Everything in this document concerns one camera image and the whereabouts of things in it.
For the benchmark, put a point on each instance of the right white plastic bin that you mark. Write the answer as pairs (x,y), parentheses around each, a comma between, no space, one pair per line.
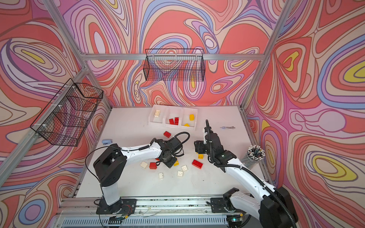
(185,118)

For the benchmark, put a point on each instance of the small pen on table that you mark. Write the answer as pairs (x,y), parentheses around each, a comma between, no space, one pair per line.
(227,127)

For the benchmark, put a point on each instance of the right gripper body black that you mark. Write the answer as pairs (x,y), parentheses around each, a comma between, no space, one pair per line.
(203,148)

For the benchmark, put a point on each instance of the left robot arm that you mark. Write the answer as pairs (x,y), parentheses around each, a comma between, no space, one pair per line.
(110,164)

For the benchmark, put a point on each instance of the black wire basket left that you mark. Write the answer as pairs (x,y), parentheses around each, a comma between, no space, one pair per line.
(66,119)

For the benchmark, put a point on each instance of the cream lego front right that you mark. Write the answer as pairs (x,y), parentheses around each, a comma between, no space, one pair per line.
(184,168)

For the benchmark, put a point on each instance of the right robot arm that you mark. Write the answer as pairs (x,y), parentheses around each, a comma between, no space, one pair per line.
(272,206)

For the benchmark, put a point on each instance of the black wire basket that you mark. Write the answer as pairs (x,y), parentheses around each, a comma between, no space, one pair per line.
(66,119)
(174,64)

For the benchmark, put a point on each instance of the left white plastic bin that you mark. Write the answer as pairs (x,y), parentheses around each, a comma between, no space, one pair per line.
(160,122)

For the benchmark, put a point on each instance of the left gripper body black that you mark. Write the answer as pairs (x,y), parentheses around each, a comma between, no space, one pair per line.
(170,161)

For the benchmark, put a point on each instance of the cup of pens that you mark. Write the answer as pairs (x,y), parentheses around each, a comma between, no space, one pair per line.
(254,155)

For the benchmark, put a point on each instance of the red square lego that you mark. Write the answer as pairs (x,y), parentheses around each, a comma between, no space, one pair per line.
(153,166)

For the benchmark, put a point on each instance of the white plastic bin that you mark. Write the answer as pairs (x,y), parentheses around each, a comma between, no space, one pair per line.
(185,118)
(160,122)
(171,113)

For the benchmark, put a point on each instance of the middle white plastic bin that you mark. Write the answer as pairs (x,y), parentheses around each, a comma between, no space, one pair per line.
(171,113)

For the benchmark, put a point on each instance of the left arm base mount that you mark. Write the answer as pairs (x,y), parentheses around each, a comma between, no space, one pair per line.
(120,210)

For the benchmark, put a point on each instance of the black wire basket back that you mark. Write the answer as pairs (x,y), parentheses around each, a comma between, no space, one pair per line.
(174,64)

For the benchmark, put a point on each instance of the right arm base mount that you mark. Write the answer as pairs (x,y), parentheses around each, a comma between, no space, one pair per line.
(236,218)

